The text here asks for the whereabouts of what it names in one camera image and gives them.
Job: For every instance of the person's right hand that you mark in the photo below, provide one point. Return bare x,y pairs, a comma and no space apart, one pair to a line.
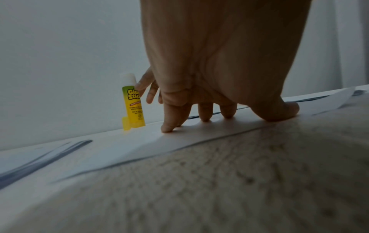
147,86

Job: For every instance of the person's left hand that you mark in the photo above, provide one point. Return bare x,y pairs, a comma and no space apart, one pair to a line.
225,50

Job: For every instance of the yellow glue stick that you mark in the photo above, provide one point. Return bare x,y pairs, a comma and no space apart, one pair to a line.
134,107

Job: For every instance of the yellow glue cap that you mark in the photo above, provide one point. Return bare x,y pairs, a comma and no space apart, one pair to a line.
126,124

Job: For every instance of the glued white paper sheet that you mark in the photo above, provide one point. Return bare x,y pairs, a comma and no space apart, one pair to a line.
311,97
190,134

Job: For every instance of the stack of white paper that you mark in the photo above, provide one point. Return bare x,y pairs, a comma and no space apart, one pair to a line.
34,159

